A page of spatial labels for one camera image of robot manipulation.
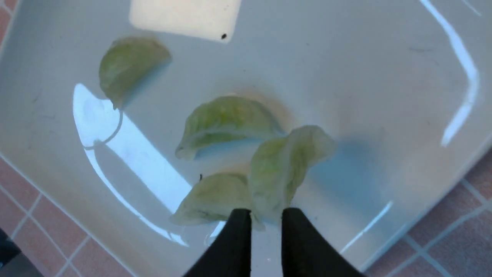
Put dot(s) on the white square plate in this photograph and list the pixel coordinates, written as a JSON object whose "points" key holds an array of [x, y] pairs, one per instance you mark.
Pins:
{"points": [[402, 86]]}

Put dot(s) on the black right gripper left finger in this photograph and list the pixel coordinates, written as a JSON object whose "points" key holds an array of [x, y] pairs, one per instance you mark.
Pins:
{"points": [[230, 254]]}

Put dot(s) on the green dumpling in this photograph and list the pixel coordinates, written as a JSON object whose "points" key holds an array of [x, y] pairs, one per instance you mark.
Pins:
{"points": [[213, 199], [127, 62], [226, 119], [279, 167]]}

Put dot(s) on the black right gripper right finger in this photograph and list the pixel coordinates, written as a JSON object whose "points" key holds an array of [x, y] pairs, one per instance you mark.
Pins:
{"points": [[305, 253]]}

